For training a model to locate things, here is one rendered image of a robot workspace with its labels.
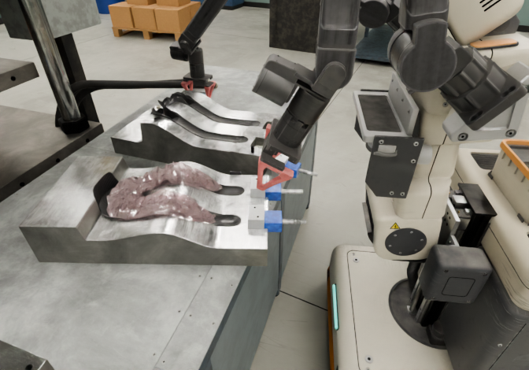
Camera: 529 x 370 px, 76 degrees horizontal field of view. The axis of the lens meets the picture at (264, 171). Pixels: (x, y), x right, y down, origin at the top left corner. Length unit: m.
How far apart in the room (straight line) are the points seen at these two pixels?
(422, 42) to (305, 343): 1.29
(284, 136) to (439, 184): 0.44
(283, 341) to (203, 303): 0.90
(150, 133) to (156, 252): 0.42
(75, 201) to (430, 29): 0.74
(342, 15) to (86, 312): 0.69
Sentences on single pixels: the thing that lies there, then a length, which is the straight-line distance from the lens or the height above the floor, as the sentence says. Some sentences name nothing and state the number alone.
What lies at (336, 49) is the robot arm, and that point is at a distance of 0.54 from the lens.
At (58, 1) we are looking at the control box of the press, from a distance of 1.55.
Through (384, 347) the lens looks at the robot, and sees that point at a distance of 1.31.
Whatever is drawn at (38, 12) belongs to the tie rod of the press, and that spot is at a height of 1.19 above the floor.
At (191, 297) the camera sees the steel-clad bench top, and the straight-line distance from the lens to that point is 0.73.
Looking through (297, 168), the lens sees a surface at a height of 0.84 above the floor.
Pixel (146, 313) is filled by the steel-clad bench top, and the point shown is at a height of 0.80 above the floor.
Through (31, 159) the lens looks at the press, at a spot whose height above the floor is 0.79.
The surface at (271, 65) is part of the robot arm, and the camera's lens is 0.57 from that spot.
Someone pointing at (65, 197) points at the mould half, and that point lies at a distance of 0.88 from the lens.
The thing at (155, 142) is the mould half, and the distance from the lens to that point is 1.08.
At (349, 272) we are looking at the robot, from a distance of 1.46.
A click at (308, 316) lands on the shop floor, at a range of 1.65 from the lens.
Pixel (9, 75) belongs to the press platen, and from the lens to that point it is 1.34.
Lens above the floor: 1.40
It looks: 36 degrees down
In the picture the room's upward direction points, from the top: straight up
